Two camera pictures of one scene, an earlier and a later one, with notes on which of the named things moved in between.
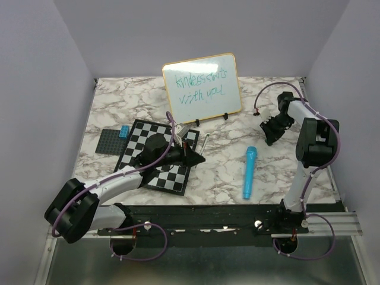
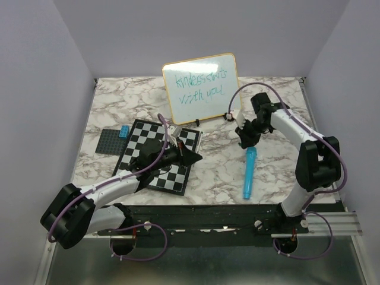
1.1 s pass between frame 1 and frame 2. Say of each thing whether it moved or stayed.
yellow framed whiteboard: stayed
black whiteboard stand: stayed
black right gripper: moved
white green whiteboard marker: moved
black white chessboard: stayed
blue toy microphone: stayed
